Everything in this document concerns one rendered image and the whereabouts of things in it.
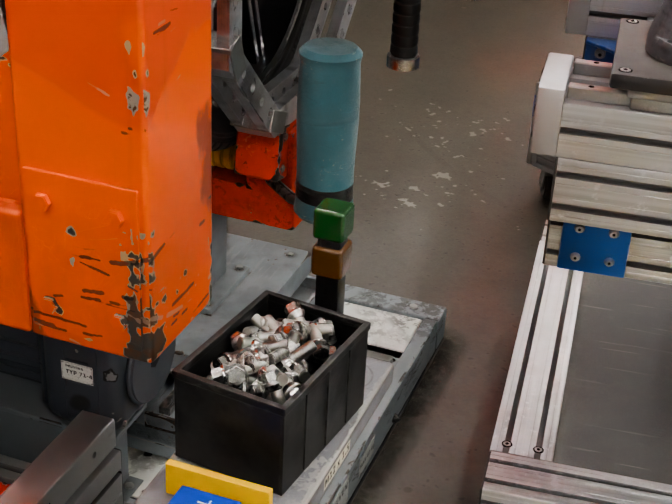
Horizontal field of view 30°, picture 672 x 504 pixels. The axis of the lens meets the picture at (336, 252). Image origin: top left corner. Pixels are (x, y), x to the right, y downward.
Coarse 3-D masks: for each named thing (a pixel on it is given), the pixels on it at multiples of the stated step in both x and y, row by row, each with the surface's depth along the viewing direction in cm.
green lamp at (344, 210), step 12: (324, 204) 149; (336, 204) 149; (348, 204) 149; (324, 216) 147; (336, 216) 147; (348, 216) 148; (324, 228) 148; (336, 228) 147; (348, 228) 149; (336, 240) 148
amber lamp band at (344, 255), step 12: (348, 240) 152; (312, 252) 150; (324, 252) 150; (336, 252) 149; (348, 252) 151; (312, 264) 151; (324, 264) 150; (336, 264) 150; (348, 264) 152; (324, 276) 151; (336, 276) 150
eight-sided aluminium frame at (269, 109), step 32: (224, 0) 159; (320, 0) 204; (352, 0) 205; (224, 32) 161; (320, 32) 206; (224, 64) 164; (224, 96) 175; (256, 96) 174; (288, 96) 189; (256, 128) 182
